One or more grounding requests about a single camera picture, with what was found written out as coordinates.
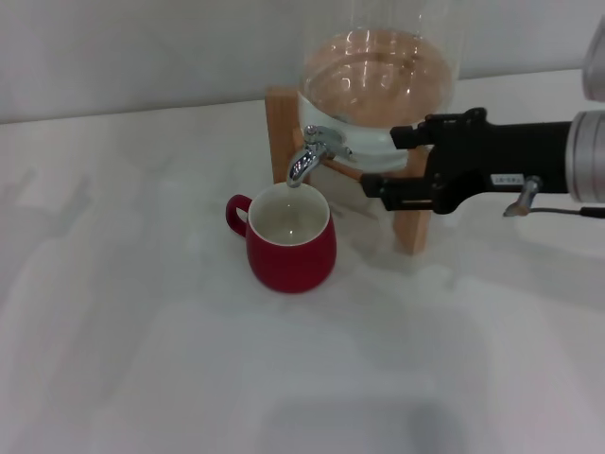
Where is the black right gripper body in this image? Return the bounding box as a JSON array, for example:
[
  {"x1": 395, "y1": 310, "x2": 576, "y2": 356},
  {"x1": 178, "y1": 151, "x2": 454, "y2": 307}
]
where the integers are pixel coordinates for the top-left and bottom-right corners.
[{"x1": 423, "y1": 107, "x2": 576, "y2": 217}]

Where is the red ceramic cup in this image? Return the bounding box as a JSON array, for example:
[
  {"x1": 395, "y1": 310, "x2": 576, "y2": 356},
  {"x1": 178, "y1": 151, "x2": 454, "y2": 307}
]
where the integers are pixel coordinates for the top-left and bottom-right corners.
[{"x1": 225, "y1": 183, "x2": 338, "y2": 294}]

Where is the chrome faucet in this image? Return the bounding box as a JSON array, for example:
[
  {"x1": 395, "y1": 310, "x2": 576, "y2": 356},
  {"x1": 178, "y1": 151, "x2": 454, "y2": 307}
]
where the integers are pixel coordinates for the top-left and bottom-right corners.
[{"x1": 286, "y1": 124, "x2": 354, "y2": 191}]

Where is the glass water dispenser jar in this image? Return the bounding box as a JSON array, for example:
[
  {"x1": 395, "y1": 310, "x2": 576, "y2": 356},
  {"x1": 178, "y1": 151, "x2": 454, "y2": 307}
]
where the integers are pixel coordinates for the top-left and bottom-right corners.
[{"x1": 297, "y1": 0, "x2": 467, "y2": 172}]

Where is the wooden dispenser stand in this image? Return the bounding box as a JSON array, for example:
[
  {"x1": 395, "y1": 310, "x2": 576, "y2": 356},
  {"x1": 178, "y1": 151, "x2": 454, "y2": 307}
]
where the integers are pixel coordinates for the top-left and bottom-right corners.
[{"x1": 265, "y1": 85, "x2": 454, "y2": 257}]

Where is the metal cable clamp post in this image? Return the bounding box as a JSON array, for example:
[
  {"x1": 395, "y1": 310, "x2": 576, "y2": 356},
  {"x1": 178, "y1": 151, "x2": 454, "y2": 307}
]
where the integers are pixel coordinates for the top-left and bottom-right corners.
[{"x1": 502, "y1": 175, "x2": 543, "y2": 219}]

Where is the thin black cable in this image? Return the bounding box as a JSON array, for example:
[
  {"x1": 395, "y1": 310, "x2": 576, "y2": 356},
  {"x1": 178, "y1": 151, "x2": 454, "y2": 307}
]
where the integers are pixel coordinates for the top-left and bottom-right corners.
[{"x1": 528, "y1": 205, "x2": 605, "y2": 219}]

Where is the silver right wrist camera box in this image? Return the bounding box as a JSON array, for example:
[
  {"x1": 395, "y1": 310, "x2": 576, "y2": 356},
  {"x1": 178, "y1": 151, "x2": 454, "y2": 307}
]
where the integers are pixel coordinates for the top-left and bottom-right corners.
[{"x1": 580, "y1": 18, "x2": 605, "y2": 103}]

